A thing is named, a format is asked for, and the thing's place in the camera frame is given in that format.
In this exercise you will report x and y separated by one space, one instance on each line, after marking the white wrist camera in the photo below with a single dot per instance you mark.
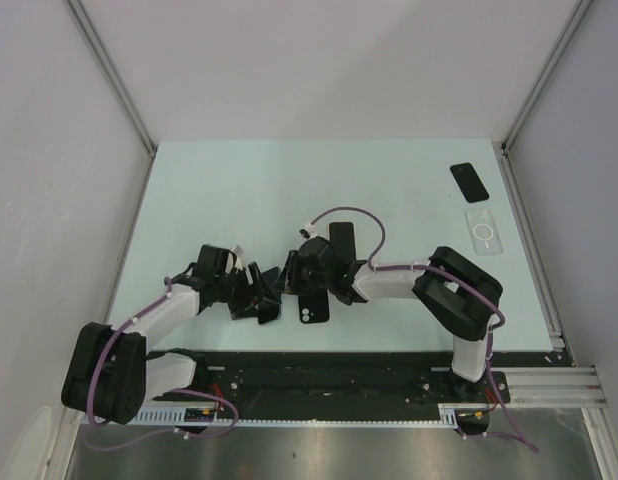
308 231
234 261

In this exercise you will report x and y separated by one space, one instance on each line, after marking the black smartphone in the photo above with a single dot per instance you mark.
343 239

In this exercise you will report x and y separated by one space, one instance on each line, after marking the black phone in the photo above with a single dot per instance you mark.
269 308
469 183

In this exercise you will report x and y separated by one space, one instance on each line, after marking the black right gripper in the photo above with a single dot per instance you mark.
288 282

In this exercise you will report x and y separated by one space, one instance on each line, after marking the grey slotted cable duct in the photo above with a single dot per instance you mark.
324 413

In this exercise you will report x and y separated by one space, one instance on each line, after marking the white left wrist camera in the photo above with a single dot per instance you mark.
234 261

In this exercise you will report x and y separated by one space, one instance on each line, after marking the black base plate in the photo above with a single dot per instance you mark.
234 379

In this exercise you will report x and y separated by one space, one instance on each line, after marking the clear magsafe phone case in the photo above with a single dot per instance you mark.
483 232

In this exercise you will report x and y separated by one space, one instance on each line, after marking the black phone case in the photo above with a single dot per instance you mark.
314 309

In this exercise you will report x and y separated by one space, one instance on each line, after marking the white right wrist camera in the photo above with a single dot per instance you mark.
308 231

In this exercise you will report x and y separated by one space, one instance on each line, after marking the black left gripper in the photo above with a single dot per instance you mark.
246 302

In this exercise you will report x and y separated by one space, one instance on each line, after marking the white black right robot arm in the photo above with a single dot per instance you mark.
462 297

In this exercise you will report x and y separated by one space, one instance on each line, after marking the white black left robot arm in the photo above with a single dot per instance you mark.
111 373

